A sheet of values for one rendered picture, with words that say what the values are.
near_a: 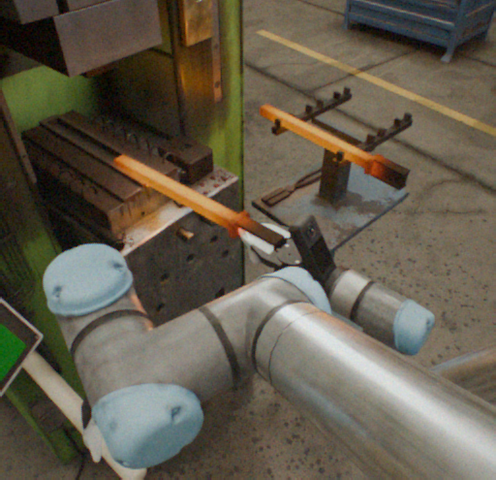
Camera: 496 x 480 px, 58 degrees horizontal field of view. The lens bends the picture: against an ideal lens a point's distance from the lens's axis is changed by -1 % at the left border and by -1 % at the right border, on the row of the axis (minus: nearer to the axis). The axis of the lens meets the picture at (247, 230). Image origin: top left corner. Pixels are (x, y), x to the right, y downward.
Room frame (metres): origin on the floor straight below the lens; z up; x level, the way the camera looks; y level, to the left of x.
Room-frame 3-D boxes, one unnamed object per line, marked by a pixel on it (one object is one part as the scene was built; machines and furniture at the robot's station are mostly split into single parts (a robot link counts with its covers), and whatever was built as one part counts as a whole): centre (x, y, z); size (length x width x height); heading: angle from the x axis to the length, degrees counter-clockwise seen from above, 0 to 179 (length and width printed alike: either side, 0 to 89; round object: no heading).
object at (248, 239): (0.58, -0.01, 1.00); 0.09 x 0.03 x 0.06; 52
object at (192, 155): (0.95, 0.15, 0.95); 0.12 x 0.08 x 0.06; 49
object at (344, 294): (0.48, -0.17, 1.00); 0.08 x 0.05 x 0.08; 139
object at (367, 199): (1.09, -0.26, 0.71); 0.40 x 0.30 x 0.02; 132
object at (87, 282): (0.27, 0.14, 1.23); 0.09 x 0.08 x 0.11; 32
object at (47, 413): (0.58, 0.55, 0.36); 0.09 x 0.07 x 0.12; 139
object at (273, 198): (1.24, -0.28, 0.73); 0.60 x 0.04 x 0.01; 131
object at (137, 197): (0.92, 0.38, 0.96); 0.42 x 0.20 x 0.09; 49
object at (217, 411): (0.75, 0.19, 0.01); 0.58 x 0.39 x 0.01; 139
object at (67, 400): (0.46, 0.38, 0.62); 0.44 x 0.05 x 0.05; 49
